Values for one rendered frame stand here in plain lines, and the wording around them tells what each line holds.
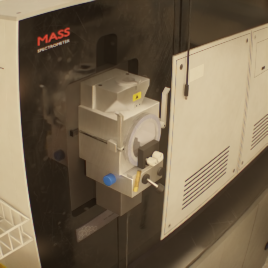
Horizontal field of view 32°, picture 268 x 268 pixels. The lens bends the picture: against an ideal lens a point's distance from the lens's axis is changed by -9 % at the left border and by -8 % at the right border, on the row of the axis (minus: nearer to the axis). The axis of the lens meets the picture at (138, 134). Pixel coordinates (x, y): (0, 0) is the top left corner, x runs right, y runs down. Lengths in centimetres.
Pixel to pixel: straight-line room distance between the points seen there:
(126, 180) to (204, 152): 46
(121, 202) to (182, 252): 46
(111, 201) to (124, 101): 20
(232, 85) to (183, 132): 24
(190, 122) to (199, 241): 37
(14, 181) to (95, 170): 15
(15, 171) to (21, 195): 5
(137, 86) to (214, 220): 70
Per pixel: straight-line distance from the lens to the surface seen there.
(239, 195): 154
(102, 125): 79
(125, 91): 77
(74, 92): 80
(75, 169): 86
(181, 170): 115
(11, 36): 68
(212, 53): 113
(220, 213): 145
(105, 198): 89
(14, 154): 76
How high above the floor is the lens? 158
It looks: 27 degrees down
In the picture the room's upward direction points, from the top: 2 degrees clockwise
